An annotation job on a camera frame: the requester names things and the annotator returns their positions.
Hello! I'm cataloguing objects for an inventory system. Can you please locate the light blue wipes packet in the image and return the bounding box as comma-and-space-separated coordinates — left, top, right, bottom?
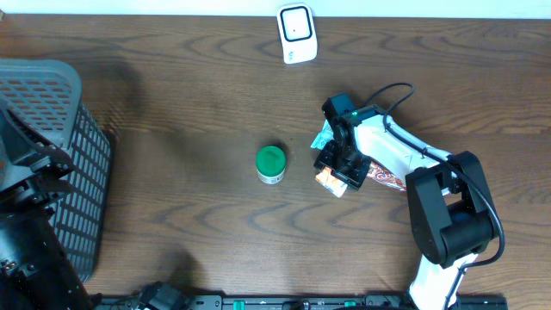
311, 121, 333, 150

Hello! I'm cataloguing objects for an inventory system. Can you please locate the small orange snack box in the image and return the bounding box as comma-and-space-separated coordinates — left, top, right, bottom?
315, 167, 348, 198

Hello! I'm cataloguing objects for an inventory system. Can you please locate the red Top chocolate bar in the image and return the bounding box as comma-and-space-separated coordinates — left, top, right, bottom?
367, 161, 406, 191

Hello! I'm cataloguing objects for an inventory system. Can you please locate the green lid jar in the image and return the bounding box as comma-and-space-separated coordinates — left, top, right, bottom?
256, 146, 287, 184

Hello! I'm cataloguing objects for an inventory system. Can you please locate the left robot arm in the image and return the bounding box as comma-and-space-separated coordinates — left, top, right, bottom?
1, 103, 93, 310

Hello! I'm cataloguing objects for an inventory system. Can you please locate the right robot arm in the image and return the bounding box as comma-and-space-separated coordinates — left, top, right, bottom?
313, 94, 507, 309

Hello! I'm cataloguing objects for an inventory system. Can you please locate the white barcode scanner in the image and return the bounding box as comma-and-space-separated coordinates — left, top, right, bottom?
276, 3, 318, 65

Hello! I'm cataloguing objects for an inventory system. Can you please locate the grey plastic basket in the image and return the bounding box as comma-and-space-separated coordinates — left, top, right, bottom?
1, 59, 114, 282

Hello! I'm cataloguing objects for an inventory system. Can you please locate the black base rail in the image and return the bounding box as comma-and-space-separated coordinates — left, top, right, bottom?
92, 282, 508, 310

